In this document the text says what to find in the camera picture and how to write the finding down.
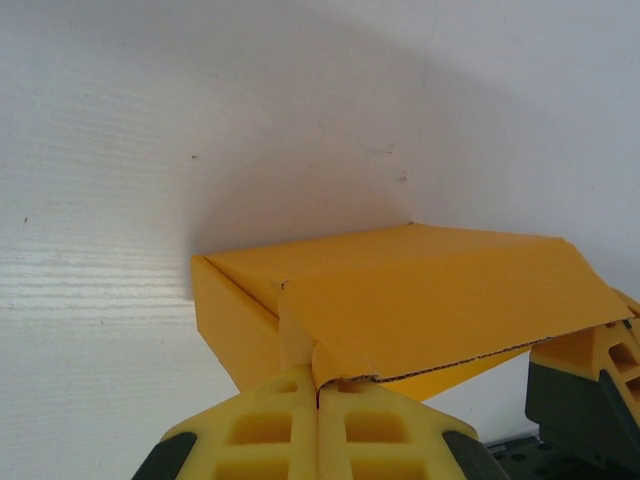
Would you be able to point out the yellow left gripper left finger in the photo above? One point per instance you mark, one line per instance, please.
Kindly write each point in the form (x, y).
(260, 435)

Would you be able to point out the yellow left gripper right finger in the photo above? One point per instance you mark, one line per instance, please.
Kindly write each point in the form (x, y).
(380, 435)

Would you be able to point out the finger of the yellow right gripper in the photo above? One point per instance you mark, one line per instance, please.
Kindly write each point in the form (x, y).
(585, 395)

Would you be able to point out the orange cardboard box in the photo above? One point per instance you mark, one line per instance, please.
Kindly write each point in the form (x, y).
(425, 300)

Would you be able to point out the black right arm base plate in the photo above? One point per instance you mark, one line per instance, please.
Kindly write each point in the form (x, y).
(520, 461)

